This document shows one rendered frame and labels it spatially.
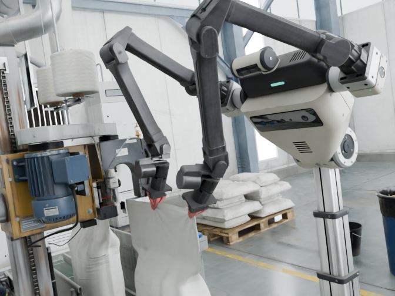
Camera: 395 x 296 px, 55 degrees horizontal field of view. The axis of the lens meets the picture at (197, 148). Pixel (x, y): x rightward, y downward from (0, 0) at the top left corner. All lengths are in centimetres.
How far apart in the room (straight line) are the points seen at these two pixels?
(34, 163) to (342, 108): 106
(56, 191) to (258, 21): 87
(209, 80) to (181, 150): 581
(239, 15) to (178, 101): 590
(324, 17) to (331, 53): 919
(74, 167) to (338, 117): 90
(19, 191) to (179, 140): 535
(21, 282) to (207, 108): 104
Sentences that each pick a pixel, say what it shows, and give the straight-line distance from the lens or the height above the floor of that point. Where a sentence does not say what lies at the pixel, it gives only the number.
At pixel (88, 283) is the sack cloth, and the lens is 206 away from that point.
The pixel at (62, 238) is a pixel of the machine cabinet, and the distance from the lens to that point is 453.
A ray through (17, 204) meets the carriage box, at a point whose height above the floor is 115.
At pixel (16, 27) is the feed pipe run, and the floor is 252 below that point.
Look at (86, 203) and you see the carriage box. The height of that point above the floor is 109.
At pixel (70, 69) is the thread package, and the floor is 161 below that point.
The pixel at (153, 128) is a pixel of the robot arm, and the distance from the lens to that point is 137.
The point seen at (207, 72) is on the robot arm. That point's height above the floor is 148.
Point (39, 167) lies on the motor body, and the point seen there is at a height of 128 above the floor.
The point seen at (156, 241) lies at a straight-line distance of 154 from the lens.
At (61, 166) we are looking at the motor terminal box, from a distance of 134.
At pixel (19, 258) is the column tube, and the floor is 94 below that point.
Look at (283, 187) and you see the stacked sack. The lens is 499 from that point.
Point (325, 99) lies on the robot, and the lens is 129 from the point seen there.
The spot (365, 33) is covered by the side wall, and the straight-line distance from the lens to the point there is 995.
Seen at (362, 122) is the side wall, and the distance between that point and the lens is 997.
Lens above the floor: 134
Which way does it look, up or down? 3 degrees down
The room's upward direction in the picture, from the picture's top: 8 degrees counter-clockwise
